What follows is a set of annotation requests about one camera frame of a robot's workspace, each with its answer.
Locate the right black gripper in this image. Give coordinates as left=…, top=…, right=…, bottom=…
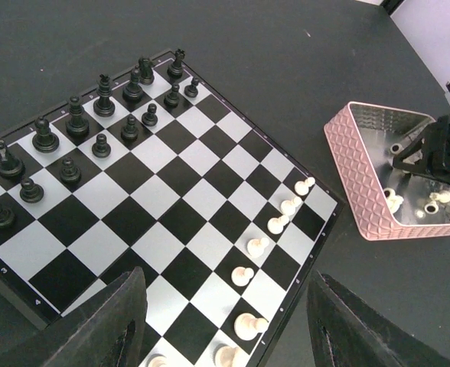
left=392, top=114, right=450, bottom=185

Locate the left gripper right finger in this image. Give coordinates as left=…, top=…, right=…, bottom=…
left=307, top=272, right=450, bottom=366

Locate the white chess piece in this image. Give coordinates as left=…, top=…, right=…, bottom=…
left=280, top=196, right=303, bottom=216
left=233, top=313, right=269, bottom=341
left=230, top=266, right=255, bottom=287
left=147, top=356, right=168, bottom=367
left=214, top=346, right=247, bottom=367
left=294, top=177, right=315, bottom=196
left=267, top=215, right=289, bottom=235
left=246, top=237, right=269, bottom=258

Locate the black and white chessboard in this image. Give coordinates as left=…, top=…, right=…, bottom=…
left=0, top=52, right=342, bottom=366

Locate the pink tin with pieces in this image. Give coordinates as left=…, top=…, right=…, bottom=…
left=324, top=102, right=450, bottom=241

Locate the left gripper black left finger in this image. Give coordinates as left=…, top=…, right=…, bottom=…
left=41, top=267, right=148, bottom=366

